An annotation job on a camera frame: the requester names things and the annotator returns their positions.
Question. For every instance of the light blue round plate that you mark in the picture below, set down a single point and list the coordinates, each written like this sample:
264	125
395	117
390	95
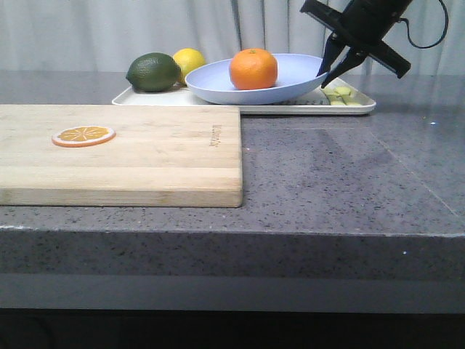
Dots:
297	75

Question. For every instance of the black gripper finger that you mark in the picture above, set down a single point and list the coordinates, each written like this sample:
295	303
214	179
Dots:
333	48
352	59

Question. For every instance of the wooden cutting board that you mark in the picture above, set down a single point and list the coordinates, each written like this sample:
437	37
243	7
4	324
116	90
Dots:
160	156

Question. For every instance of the yellow lemon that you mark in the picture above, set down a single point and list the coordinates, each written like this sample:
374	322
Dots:
188	59

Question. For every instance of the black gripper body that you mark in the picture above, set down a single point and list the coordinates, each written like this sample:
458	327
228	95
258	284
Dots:
362	25

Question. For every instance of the orange slice disc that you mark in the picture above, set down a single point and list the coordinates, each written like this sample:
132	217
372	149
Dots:
82	136

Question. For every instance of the pale yellow sliced pieces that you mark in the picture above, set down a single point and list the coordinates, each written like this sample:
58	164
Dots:
340	96

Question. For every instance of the white rectangular tray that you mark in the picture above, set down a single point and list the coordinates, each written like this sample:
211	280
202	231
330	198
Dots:
312	103

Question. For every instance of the orange mandarin fruit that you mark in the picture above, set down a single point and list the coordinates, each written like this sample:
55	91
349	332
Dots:
253	68

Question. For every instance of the dark green lime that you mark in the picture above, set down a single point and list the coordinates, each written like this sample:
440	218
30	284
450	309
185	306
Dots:
153	72

